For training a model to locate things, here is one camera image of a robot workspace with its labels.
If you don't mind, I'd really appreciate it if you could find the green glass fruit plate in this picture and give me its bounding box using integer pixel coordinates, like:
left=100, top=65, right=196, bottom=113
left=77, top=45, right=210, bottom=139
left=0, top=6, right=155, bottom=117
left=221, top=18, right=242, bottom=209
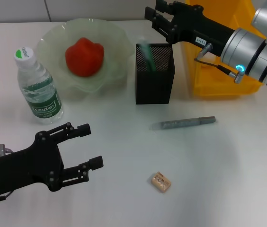
left=36, top=18, right=135, bottom=94

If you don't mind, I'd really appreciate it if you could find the silver glitter pen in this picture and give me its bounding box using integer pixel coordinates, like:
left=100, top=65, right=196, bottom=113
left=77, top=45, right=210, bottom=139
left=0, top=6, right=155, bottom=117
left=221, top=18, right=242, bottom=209
left=150, top=115, right=217, bottom=131

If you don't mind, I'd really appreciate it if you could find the black mesh pen holder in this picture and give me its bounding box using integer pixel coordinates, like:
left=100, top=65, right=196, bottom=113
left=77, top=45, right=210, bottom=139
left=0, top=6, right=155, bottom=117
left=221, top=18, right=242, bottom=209
left=135, top=43, right=176, bottom=105

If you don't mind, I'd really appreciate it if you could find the left arm connector cable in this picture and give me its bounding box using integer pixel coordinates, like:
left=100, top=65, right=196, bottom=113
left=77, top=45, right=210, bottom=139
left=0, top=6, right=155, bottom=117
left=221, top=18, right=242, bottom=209
left=0, top=143, right=15, bottom=204

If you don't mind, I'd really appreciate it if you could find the arm connector cable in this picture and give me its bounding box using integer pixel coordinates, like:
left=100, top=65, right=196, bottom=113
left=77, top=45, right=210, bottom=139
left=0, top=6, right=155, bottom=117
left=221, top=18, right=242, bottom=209
left=0, top=143, right=15, bottom=204
left=194, top=43, right=246, bottom=84

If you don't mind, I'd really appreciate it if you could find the yellow plastic bin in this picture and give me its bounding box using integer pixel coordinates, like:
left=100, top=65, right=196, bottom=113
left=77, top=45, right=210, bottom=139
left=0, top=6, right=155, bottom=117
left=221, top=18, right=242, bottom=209
left=180, top=0, right=267, bottom=97

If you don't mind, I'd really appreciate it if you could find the beige eraser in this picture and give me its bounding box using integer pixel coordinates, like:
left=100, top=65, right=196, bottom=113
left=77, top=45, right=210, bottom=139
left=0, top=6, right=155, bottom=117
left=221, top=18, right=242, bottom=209
left=150, top=172, right=173, bottom=193

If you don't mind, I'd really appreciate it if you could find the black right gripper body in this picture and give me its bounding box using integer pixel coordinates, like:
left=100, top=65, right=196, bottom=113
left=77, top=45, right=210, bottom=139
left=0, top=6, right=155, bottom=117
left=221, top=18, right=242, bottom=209
left=170, top=1, right=236, bottom=58

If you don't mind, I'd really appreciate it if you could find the red pepper toy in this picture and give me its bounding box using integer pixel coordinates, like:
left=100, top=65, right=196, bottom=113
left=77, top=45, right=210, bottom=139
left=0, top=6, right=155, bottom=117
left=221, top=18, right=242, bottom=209
left=65, top=37, right=106, bottom=77

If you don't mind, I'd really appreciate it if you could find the right arm connector cable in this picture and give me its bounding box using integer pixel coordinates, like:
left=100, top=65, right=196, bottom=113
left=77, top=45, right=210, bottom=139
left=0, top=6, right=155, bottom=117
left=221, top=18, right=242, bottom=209
left=194, top=43, right=246, bottom=84

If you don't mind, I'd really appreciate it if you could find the clear water bottle green label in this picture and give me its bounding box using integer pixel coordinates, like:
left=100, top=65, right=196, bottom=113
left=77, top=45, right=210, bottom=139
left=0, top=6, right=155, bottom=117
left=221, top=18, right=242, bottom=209
left=14, top=46, right=64, bottom=125

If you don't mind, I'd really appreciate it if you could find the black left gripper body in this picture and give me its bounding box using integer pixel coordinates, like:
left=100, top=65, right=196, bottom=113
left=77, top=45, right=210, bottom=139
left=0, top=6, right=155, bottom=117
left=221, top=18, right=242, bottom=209
left=0, top=130, right=65, bottom=197

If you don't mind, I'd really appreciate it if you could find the green utility knife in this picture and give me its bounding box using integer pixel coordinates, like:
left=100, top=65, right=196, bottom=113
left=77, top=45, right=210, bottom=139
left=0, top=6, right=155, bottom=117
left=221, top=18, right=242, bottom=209
left=138, top=39, right=158, bottom=72

